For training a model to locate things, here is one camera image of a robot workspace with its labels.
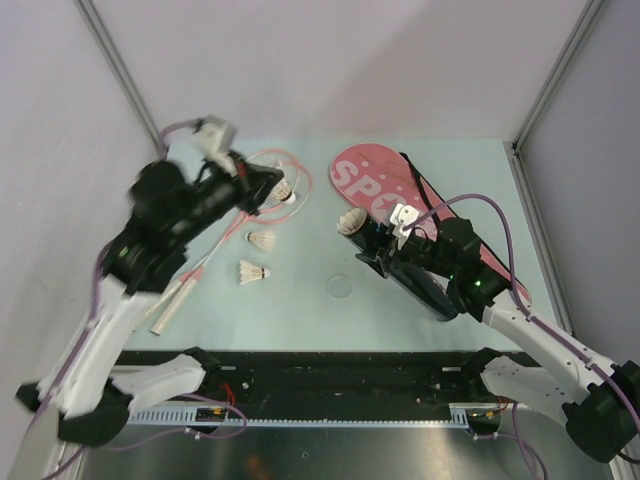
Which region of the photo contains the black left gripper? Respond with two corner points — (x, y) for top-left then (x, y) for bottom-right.
(177, 148), (287, 241)

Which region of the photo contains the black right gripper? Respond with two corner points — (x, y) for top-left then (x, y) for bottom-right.
(356, 232), (457, 280)

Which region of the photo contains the white feather shuttlecock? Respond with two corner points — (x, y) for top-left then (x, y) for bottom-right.
(269, 178), (296, 205)
(336, 207), (368, 236)
(245, 229), (277, 253)
(239, 260), (271, 286)

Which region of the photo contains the black shuttlecock tube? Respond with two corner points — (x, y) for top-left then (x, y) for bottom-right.
(336, 209), (458, 322)

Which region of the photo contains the clear tube lid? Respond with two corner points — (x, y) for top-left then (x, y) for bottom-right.
(326, 274), (353, 300)

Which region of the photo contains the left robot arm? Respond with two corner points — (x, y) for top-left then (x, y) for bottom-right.
(16, 152), (284, 447)

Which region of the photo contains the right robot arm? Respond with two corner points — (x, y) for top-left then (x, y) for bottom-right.
(337, 208), (639, 463)

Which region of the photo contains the pink racket bag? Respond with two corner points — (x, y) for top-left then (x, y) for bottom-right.
(329, 143), (511, 281)

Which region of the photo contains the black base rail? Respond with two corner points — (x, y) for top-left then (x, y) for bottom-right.
(119, 349), (531, 422)

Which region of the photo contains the white slotted cable duct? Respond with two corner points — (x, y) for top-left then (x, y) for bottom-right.
(127, 402), (480, 429)

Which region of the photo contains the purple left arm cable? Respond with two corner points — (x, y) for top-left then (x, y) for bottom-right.
(24, 118), (249, 476)

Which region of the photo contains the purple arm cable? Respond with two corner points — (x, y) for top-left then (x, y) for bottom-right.
(404, 193), (640, 474)
(24, 118), (249, 476)

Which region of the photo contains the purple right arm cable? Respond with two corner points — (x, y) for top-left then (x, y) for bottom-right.
(404, 193), (640, 474)

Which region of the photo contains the left aluminium frame post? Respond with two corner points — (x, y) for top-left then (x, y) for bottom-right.
(73, 0), (165, 157)

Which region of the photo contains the aluminium frame post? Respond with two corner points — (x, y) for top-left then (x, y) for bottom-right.
(510, 0), (611, 156)
(73, 0), (165, 157)

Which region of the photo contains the right aluminium frame post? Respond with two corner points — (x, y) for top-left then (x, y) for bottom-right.
(510, 0), (611, 156)

